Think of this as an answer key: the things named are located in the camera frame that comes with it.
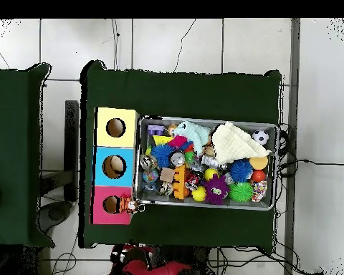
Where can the orange striped tiger plush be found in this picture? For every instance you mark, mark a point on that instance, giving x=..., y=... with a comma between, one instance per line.
x=127, y=204

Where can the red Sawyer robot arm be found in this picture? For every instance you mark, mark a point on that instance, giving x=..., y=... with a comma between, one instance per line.
x=149, y=266

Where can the shallow metal mesh bin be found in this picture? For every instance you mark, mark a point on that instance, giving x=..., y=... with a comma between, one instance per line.
x=246, y=126

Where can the blue spiky rubber ball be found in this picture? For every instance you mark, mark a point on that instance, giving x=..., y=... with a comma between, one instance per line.
x=240, y=170
x=162, y=154

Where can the yellow cheese wedge toy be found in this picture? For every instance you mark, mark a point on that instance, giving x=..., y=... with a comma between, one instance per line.
x=162, y=139

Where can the mint knitted cloth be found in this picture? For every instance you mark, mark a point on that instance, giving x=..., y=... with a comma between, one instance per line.
x=195, y=133

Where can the orange building block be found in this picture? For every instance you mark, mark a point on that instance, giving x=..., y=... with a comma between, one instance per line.
x=180, y=182

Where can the purple spiky monster toy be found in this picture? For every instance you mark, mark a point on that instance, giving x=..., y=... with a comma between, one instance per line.
x=216, y=189

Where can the dark green table cloth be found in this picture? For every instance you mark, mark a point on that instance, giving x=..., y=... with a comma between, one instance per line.
x=175, y=91

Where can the cream knitted cloth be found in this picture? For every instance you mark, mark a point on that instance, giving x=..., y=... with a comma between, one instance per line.
x=235, y=143

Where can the green spiky rubber ball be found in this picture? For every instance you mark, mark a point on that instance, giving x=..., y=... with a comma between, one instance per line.
x=240, y=192

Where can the small soccer ball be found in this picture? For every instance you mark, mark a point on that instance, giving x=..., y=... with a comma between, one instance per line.
x=260, y=137

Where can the orange rubber ball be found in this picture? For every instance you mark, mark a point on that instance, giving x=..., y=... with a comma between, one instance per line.
x=258, y=176

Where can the green cloth side table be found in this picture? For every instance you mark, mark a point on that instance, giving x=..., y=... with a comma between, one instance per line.
x=11, y=157

